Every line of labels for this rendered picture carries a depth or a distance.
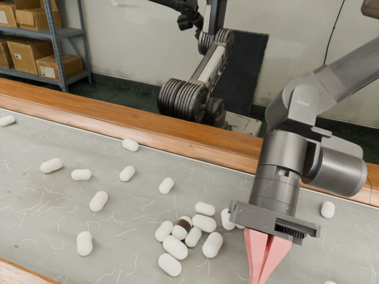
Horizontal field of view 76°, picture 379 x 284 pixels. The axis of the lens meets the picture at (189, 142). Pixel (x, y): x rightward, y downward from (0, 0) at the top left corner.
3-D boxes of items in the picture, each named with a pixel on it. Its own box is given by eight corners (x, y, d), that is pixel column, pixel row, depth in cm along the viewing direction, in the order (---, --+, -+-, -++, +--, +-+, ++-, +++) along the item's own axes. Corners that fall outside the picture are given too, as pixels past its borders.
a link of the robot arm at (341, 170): (270, 106, 40) (295, 80, 32) (338, 127, 40) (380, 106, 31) (254, 175, 37) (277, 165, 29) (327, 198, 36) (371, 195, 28)
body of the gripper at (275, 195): (320, 243, 26) (329, 178, 28) (228, 214, 28) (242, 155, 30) (301, 240, 32) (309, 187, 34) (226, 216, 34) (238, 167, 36)
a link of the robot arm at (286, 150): (260, 133, 37) (274, 119, 31) (303, 147, 37) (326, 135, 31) (250, 176, 35) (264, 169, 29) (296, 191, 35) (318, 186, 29)
